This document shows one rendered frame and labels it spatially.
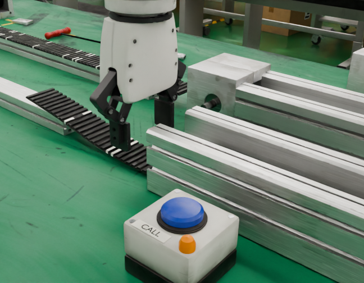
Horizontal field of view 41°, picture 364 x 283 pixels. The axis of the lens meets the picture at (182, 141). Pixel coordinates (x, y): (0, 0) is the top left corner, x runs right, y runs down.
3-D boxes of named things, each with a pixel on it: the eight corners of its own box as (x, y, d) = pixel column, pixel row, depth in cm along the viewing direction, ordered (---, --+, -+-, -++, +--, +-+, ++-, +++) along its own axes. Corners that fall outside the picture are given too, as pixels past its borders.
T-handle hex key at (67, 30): (43, 39, 121) (42, 32, 120) (68, 32, 127) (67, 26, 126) (90, 50, 113) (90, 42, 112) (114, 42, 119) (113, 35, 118)
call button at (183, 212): (151, 225, 45) (151, 208, 44) (178, 206, 48) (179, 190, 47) (185, 243, 43) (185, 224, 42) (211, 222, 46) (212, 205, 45)
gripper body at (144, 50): (146, -6, 62) (148, 76, 68) (86, 5, 55) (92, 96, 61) (192, 1, 58) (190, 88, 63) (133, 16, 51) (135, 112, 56)
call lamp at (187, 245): (174, 249, 42) (174, 237, 41) (185, 240, 43) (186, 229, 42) (188, 256, 41) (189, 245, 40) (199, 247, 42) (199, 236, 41)
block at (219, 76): (176, 127, 77) (177, 70, 72) (221, 104, 85) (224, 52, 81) (223, 144, 72) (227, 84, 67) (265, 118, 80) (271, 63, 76)
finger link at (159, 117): (168, 73, 68) (168, 117, 71) (153, 79, 65) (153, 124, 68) (186, 78, 66) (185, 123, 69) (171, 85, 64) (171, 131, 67)
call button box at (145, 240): (123, 270, 48) (121, 219, 45) (185, 225, 54) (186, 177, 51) (187, 311, 43) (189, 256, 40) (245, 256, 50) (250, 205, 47)
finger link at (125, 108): (125, 66, 60) (131, 104, 63) (97, 81, 57) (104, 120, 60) (141, 71, 59) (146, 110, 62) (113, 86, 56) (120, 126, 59)
